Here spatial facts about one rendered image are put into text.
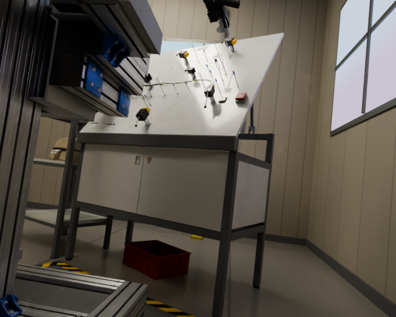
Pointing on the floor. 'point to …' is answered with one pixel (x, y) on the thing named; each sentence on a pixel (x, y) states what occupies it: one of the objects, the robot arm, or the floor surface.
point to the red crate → (156, 258)
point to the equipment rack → (55, 216)
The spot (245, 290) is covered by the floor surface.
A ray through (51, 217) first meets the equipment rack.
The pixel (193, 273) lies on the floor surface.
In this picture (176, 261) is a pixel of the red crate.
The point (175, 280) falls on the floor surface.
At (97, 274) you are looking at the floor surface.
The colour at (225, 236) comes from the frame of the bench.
